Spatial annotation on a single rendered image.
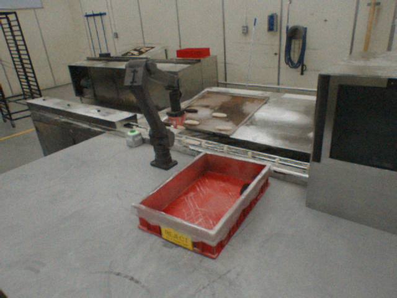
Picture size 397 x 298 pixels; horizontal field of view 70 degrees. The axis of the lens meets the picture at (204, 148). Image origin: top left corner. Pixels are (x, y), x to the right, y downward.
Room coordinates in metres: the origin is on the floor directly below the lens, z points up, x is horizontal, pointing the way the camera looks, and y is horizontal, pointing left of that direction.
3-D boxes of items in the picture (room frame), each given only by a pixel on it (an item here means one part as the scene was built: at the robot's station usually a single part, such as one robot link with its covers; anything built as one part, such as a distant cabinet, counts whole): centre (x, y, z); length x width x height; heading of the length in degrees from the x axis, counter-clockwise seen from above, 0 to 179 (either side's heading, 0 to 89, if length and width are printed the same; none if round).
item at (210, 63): (5.34, 0.07, 0.44); 0.70 x 0.55 x 0.87; 52
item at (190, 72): (5.64, 1.10, 0.51); 3.00 x 1.26 x 1.03; 52
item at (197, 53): (5.34, 0.07, 0.94); 0.51 x 0.36 x 0.13; 56
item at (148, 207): (0.91, -0.01, 0.88); 0.49 x 0.34 x 0.10; 146
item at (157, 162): (1.28, 0.21, 0.86); 0.12 x 0.09 x 0.08; 52
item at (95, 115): (2.18, 0.98, 0.89); 1.25 x 0.18 x 0.09; 52
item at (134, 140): (1.57, 0.41, 0.84); 0.08 x 0.08 x 0.11; 52
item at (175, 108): (1.52, 0.14, 1.04); 0.10 x 0.07 x 0.07; 142
